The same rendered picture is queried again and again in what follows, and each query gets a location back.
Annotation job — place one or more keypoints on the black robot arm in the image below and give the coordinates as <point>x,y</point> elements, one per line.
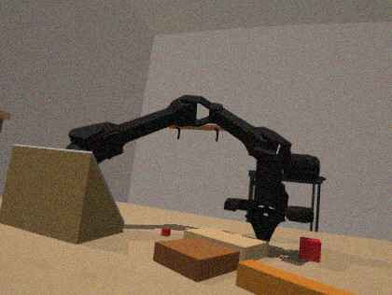
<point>106,140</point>

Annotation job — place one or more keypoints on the red cube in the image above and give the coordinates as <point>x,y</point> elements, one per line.
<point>310,249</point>

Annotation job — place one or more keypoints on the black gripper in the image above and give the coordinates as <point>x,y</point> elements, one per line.
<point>267,192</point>

